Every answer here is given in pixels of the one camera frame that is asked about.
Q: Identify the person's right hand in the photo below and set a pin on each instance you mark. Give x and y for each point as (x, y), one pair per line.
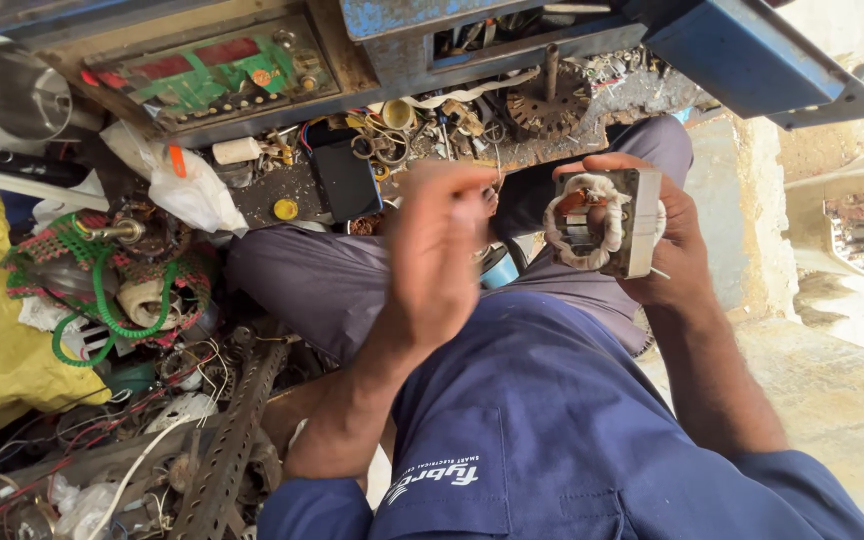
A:
(679, 247)

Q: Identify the person's left hand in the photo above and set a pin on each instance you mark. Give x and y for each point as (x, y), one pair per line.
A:
(432, 270)

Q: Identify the person's left fingers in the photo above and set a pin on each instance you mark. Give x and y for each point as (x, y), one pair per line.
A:
(453, 189)

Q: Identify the person's right fingers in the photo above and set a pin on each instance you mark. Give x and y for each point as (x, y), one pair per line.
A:
(597, 163)

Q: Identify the motor stator with white winding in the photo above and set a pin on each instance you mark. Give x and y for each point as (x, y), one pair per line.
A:
(631, 225)

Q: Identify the rusty motor rotor with shaft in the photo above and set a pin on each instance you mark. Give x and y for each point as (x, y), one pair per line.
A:
(548, 105)

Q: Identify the heap of metal rings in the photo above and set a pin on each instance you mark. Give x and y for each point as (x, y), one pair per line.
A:
(379, 146)

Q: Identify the blue and white tape roll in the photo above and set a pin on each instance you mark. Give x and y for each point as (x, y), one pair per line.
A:
(498, 271)

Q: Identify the white cloth strip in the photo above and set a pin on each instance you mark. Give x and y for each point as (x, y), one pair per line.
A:
(469, 91)

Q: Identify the heap of screws and nuts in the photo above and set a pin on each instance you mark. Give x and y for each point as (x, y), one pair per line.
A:
(619, 66)

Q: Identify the black phone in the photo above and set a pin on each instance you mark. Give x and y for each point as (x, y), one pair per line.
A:
(346, 180)

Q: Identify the grey trousers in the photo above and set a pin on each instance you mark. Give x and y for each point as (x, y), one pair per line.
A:
(312, 277)

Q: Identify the yellow round cap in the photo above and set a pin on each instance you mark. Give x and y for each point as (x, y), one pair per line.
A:
(286, 208)

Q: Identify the blue metal workbench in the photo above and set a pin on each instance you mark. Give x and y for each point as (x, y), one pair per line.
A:
(732, 52)

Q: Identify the white cylindrical capacitor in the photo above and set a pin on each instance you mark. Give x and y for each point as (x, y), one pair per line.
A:
(235, 151)

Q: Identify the blue work shirt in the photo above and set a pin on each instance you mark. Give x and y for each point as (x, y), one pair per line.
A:
(552, 420)

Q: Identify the white plastic bag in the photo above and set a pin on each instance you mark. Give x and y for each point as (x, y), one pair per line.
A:
(192, 191)

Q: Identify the beige plastic chair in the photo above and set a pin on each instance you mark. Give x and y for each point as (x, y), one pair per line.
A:
(852, 225)

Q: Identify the green and red circuit panel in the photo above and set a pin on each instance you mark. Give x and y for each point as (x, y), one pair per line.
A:
(207, 79)

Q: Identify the orange clip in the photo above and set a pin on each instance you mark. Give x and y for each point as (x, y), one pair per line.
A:
(177, 161)

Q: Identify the green and pink woven basket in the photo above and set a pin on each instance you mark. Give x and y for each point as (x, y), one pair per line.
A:
(184, 281)

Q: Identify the motor with brass shaft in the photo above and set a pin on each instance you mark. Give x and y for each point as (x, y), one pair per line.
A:
(136, 229)

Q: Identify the stator wrapped in white tape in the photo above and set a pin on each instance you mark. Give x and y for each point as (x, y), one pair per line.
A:
(145, 304)

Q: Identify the perforated metal angle bar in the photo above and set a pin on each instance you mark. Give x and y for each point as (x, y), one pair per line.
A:
(233, 442)

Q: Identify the black long tool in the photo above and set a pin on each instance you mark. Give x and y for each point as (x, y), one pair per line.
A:
(12, 163)

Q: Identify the steel pot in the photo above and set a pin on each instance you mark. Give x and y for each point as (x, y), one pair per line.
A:
(19, 90)

